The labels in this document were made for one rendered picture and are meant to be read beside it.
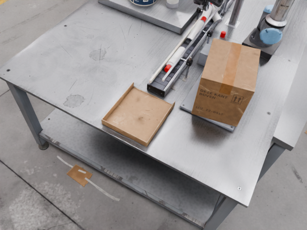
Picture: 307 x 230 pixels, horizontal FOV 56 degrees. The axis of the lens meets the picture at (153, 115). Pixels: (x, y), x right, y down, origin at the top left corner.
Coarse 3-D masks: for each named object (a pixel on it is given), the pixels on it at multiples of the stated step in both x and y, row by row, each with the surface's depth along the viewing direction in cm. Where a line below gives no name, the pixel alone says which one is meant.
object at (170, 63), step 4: (180, 48) 167; (184, 48) 168; (176, 52) 165; (180, 52) 165; (172, 56) 164; (176, 56) 163; (172, 60) 161; (168, 64) 160; (172, 64) 160; (164, 68) 159; (168, 68) 158
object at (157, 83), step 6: (228, 0) 211; (222, 6) 206; (210, 24) 192; (204, 30) 188; (198, 36) 184; (186, 42) 179; (192, 48) 176; (186, 54) 172; (180, 60) 169; (180, 66) 166; (162, 72) 162; (174, 72) 162; (156, 78) 159; (162, 78) 159; (168, 78) 159; (150, 84) 156; (156, 84) 156; (162, 84) 156; (162, 90) 154
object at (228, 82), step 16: (224, 48) 140; (240, 48) 141; (208, 64) 133; (224, 64) 133; (240, 64) 134; (256, 64) 135; (208, 80) 128; (224, 80) 127; (240, 80) 128; (208, 96) 135; (224, 96) 132; (240, 96) 129; (192, 112) 148; (208, 112) 144; (224, 112) 140; (240, 112) 137
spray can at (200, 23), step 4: (204, 16) 181; (200, 20) 179; (204, 20) 180; (196, 24) 178; (200, 24) 177; (196, 28) 176; (200, 28) 177; (192, 32) 175; (196, 32) 176; (188, 36) 175; (192, 36) 174; (188, 40) 177
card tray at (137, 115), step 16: (128, 96) 156; (144, 96) 156; (112, 112) 148; (128, 112) 149; (144, 112) 150; (160, 112) 150; (112, 128) 142; (128, 128) 143; (144, 128) 144; (144, 144) 137
